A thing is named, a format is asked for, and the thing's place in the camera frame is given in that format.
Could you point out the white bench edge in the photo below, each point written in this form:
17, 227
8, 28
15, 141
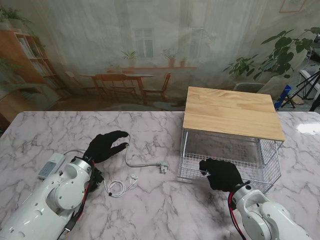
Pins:
306, 73

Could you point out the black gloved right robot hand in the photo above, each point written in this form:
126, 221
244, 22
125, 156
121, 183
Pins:
222, 175

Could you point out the printed room scene backdrop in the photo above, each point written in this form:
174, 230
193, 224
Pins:
75, 37

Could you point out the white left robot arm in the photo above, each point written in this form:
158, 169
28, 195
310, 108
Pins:
37, 205

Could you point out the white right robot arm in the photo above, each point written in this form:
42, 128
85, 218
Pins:
270, 220

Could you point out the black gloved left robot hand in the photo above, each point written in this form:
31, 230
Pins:
102, 147

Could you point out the black tripod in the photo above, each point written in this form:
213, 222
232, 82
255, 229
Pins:
309, 80

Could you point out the grey chair back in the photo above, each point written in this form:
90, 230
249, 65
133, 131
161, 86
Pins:
247, 87

